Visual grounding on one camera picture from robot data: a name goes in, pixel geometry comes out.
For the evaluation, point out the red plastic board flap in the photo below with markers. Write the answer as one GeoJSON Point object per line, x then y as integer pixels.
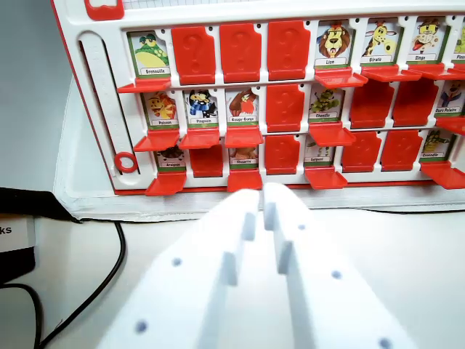
{"type": "Point", "coordinates": [206, 163]}

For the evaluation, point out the black socks with white label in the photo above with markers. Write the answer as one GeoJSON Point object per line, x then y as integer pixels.
{"type": "Point", "coordinates": [22, 203]}

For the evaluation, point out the red and white game board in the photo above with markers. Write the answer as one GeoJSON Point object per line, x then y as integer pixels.
{"type": "Point", "coordinates": [254, 98]}

